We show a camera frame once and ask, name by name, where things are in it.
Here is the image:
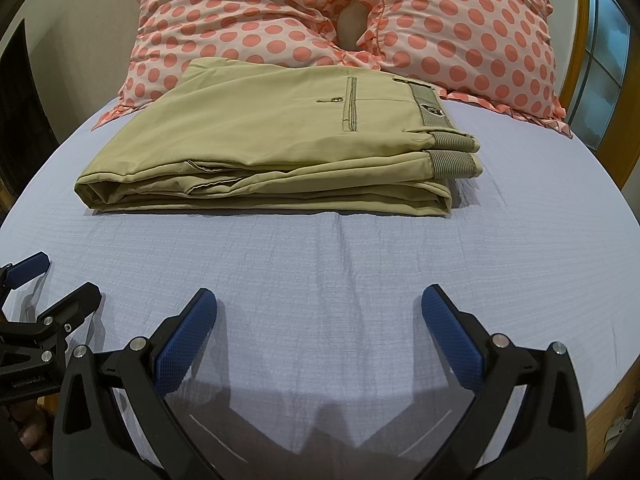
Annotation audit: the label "dark wooden cabinet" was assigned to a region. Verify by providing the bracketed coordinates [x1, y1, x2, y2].
[0, 19, 59, 221]

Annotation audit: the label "pink polka dot pillow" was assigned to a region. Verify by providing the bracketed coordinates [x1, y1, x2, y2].
[359, 0, 574, 139]
[91, 0, 382, 132]

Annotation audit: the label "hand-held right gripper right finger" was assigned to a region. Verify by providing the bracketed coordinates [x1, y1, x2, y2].
[400, 284, 588, 480]

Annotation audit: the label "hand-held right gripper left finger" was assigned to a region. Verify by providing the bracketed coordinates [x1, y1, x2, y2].
[52, 287, 241, 480]

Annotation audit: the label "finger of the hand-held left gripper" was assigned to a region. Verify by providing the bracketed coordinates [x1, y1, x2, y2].
[0, 282, 104, 361]
[0, 252, 51, 306]

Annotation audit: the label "wooden bed frame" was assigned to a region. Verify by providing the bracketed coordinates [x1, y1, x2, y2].
[584, 369, 640, 453]

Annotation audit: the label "wooden framed window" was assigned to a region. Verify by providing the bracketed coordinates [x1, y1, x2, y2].
[559, 0, 635, 152]

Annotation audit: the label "khaki pants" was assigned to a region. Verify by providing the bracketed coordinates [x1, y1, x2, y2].
[74, 57, 482, 218]

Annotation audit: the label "light blue bed sheet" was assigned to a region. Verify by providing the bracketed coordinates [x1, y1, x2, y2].
[0, 91, 637, 480]

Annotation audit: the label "person's left hand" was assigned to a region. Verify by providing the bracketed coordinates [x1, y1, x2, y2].
[10, 399, 55, 463]

